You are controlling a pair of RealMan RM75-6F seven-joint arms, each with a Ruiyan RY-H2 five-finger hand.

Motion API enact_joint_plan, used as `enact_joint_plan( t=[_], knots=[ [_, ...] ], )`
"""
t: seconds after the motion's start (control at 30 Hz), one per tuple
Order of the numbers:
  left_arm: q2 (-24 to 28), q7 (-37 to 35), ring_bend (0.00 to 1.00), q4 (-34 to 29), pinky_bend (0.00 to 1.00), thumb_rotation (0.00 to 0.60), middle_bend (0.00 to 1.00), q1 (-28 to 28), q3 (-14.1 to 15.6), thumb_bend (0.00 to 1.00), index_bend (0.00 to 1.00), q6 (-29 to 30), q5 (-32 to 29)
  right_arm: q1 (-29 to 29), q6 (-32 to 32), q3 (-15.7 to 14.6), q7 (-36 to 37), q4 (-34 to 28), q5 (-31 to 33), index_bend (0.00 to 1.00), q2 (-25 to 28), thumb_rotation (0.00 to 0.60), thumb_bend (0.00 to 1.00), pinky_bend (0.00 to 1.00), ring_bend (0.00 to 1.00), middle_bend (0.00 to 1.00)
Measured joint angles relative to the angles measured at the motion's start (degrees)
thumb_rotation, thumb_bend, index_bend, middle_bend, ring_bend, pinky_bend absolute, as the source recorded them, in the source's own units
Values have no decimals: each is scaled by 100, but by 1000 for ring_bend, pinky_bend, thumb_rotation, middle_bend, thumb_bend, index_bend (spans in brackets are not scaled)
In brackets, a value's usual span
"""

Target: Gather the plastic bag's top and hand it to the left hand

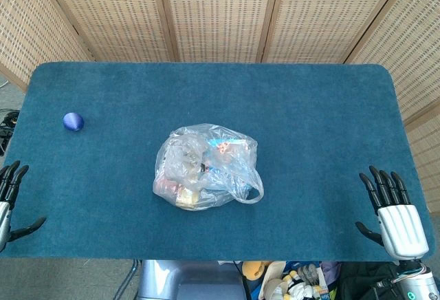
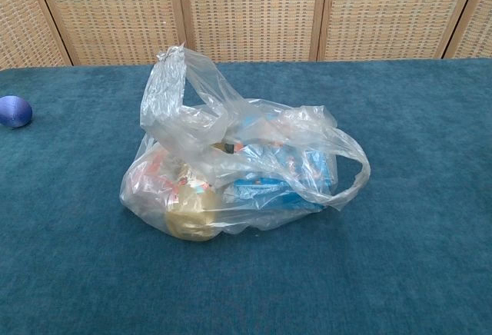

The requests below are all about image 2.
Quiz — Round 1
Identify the teal table mat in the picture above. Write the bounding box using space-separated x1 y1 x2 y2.
0 56 492 335

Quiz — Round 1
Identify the red and white snack packet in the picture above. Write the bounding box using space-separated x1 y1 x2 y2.
132 154 211 205

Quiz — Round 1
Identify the yellow round container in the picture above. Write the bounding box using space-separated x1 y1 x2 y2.
165 188 220 242

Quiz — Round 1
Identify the clear plastic shopping bag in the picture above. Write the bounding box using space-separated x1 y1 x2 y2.
119 44 372 243

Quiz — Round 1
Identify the blue snack packet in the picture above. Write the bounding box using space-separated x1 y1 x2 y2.
222 115 339 213

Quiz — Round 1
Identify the blue ball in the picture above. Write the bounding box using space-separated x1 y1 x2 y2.
0 95 33 129

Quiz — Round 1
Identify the woven folding screen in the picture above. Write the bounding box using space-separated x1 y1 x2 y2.
0 0 492 70

